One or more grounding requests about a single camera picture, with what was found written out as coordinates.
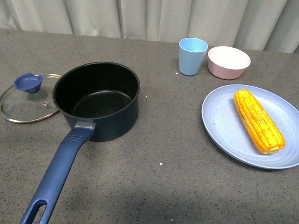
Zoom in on pink bowl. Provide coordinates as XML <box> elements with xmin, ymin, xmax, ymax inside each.
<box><xmin>207</xmin><ymin>46</ymin><xmax>251</xmax><ymax>80</ymax></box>

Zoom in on light blue cup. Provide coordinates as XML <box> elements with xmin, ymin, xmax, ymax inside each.
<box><xmin>178</xmin><ymin>38</ymin><xmax>208</xmax><ymax>76</ymax></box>

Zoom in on white curtain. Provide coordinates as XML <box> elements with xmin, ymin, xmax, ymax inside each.
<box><xmin>0</xmin><ymin>0</ymin><xmax>299</xmax><ymax>53</ymax></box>

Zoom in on dark blue saucepan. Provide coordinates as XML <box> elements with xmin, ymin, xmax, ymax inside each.
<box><xmin>21</xmin><ymin>62</ymin><xmax>140</xmax><ymax>224</ymax></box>

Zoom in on glass lid with blue knob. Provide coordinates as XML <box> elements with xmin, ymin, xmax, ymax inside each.
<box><xmin>0</xmin><ymin>73</ymin><xmax>61</xmax><ymax>124</ymax></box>

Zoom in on yellow corn cob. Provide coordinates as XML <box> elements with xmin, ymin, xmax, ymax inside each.
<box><xmin>234</xmin><ymin>89</ymin><xmax>286</xmax><ymax>154</ymax></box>

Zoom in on light blue plate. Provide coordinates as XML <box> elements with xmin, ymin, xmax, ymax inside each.
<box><xmin>201</xmin><ymin>84</ymin><xmax>299</xmax><ymax>169</ymax></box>

